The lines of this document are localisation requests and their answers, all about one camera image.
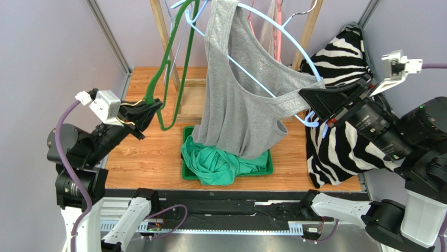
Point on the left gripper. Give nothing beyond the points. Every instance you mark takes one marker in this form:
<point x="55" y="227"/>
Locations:
<point x="137" y="113"/>

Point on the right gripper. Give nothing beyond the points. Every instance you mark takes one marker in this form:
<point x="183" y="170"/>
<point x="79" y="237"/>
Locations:
<point x="348" y="106"/>

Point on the green velvet hanger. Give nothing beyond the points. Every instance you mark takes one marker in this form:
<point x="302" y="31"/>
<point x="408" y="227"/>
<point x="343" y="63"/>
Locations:
<point x="167" y="44"/>

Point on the grey tank top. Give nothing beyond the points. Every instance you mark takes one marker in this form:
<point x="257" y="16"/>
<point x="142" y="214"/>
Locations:
<point x="248" y="92"/>

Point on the green tank top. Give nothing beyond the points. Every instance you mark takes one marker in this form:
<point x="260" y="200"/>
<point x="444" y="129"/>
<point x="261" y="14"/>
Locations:
<point x="216" y="164"/>

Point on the light blue plastic hanger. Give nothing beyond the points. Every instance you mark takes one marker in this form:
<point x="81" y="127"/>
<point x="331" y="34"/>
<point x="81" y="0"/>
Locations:
<point x="280" y="30"/>

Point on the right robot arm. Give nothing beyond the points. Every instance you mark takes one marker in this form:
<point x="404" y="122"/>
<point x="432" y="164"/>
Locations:
<point x="416" y="141"/>

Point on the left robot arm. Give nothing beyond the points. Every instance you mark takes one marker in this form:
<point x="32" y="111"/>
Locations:
<point x="80" y="183"/>

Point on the white tank top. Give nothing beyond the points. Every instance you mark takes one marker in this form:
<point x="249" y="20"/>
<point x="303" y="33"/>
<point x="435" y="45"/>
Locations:
<point x="268" y="38"/>

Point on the pink plastic hanger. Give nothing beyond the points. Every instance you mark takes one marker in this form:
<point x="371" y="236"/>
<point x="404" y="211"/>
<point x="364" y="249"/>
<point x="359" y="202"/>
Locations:
<point x="277" y="35"/>

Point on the zebra print blanket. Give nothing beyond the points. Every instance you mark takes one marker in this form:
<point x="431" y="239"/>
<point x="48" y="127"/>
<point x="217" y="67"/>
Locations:
<point x="343" y="152"/>

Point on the green plastic tray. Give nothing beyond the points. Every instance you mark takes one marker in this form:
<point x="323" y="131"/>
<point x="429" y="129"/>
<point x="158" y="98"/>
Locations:
<point x="188" y="167"/>

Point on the wooden clothes rack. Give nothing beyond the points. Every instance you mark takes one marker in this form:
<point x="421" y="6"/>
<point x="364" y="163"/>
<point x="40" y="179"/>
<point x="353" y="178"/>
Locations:
<point x="192" y="12"/>

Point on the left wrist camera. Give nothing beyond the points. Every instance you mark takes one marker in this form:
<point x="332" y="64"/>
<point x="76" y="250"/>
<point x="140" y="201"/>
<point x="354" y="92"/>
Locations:
<point x="104" y="104"/>

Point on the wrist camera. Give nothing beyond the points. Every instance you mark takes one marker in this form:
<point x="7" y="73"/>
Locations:
<point x="104" y="104"/>
<point x="396" y="68"/>

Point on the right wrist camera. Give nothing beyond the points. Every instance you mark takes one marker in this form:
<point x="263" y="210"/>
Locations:
<point x="396" y="68"/>

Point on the thin pink wire hanger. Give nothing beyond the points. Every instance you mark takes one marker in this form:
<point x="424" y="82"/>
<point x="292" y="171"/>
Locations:
<point x="250" y="12"/>

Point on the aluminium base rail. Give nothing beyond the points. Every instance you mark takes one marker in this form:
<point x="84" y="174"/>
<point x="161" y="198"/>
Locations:
<point x="237" y="212"/>

